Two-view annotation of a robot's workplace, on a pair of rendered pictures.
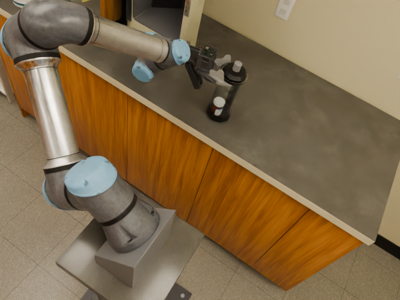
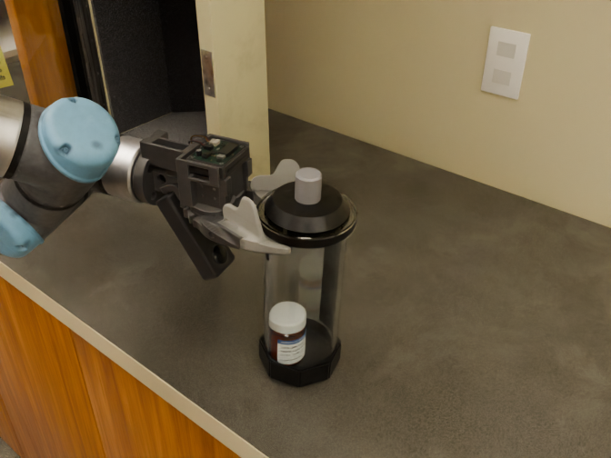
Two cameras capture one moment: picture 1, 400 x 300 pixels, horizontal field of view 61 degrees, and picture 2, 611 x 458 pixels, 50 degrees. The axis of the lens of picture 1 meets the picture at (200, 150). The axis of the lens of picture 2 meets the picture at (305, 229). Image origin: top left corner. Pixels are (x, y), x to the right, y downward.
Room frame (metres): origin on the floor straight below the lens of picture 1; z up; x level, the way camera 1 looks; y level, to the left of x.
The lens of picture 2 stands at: (0.43, -0.25, 1.55)
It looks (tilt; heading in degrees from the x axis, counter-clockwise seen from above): 34 degrees down; 21
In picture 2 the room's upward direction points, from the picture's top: straight up
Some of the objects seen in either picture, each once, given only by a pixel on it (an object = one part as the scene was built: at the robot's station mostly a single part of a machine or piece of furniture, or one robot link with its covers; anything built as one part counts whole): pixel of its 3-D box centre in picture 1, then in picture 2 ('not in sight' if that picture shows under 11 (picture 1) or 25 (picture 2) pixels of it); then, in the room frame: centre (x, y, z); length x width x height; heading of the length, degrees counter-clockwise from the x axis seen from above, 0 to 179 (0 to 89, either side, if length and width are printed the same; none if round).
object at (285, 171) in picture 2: (227, 61); (290, 183); (1.03, 0.00, 1.17); 0.09 x 0.03 x 0.06; 112
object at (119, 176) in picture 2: not in sight; (138, 169); (1.00, 0.19, 1.17); 0.08 x 0.05 x 0.08; 177
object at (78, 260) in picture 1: (134, 249); not in sight; (0.35, 0.10, 0.92); 0.32 x 0.32 x 0.04; 74
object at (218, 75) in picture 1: (220, 76); (252, 222); (0.94, 0.01, 1.17); 0.09 x 0.03 x 0.06; 62
